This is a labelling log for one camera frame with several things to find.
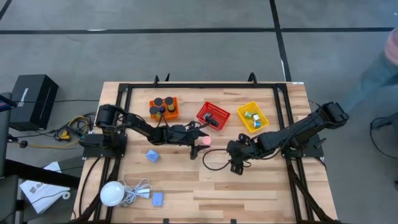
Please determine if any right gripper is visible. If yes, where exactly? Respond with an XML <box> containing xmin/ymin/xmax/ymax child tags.
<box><xmin>226</xmin><ymin>133</ymin><xmax>264</xmax><ymax>176</ymax></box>

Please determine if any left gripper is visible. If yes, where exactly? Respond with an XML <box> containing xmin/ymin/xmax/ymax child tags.
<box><xmin>161</xmin><ymin>121</ymin><xmax>211</xmax><ymax>160</ymax></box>

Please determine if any light blue cube charger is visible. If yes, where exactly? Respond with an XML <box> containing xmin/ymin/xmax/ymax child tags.
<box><xmin>146</xmin><ymin>149</ymin><xmax>161</xmax><ymax>163</ymax></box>

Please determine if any black capped hourglass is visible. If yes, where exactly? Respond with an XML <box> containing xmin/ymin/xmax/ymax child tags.
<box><xmin>164</xmin><ymin>96</ymin><xmax>177</xmax><ymax>113</ymax></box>

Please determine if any light blue adapter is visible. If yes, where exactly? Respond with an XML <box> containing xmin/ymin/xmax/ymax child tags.
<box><xmin>152</xmin><ymin>192</ymin><xmax>165</xmax><ymax>207</ymax></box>

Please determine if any yellow plastic basket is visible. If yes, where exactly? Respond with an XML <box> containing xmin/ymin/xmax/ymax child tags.
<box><xmin>237</xmin><ymin>101</ymin><xmax>270</xmax><ymax>134</ymax></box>

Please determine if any orange plastic basket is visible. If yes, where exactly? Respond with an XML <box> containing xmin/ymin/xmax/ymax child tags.
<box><xmin>149</xmin><ymin>96</ymin><xmax>180</xmax><ymax>121</ymax></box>

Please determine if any red plastic basket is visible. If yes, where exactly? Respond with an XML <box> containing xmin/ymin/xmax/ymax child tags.
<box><xmin>196</xmin><ymin>101</ymin><xmax>231</xmax><ymax>131</ymax></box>

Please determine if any white dome lamp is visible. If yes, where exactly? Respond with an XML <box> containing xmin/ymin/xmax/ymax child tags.
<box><xmin>99</xmin><ymin>180</ymin><xmax>126</xmax><ymax>207</ymax></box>

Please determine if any person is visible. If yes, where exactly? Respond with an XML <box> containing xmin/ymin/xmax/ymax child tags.
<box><xmin>340</xmin><ymin>27</ymin><xmax>398</xmax><ymax>113</ymax></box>

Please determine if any black beam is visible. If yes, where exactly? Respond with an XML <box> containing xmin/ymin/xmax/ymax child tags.
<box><xmin>0</xmin><ymin>158</ymin><xmax>81</xmax><ymax>190</ymax></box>

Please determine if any white paper bag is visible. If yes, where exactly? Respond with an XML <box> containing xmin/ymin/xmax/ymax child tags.
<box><xmin>19</xmin><ymin>161</ymin><xmax>72</xmax><ymax>215</ymax></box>

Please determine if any black box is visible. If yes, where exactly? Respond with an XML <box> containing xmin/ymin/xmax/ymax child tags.
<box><xmin>9</xmin><ymin>73</ymin><xmax>59</xmax><ymax>131</ymax></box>

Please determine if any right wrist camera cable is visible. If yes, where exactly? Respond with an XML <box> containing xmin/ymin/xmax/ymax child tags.
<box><xmin>201</xmin><ymin>148</ymin><xmax>233</xmax><ymax>172</ymax></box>

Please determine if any black table frame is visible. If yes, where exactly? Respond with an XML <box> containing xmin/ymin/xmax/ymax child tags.
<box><xmin>73</xmin><ymin>72</ymin><xmax>340</xmax><ymax>224</ymax></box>

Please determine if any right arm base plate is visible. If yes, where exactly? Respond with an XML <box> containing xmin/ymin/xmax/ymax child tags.
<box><xmin>281</xmin><ymin>133</ymin><xmax>324</xmax><ymax>158</ymax></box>

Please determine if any white cable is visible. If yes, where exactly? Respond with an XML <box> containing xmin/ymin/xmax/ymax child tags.
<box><xmin>118</xmin><ymin>177</ymin><xmax>153</xmax><ymax>206</ymax></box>

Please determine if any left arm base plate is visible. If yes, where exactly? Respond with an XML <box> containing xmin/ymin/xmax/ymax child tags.
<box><xmin>82</xmin><ymin>133</ymin><xmax>128</xmax><ymax>159</ymax></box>

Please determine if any yellow cable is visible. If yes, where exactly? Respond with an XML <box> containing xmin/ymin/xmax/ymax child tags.
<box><xmin>26</xmin><ymin>114</ymin><xmax>91</xmax><ymax>149</ymax></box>

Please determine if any black power cable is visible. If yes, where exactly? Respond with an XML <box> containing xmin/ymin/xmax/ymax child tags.
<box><xmin>369</xmin><ymin>112</ymin><xmax>398</xmax><ymax>160</ymax></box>

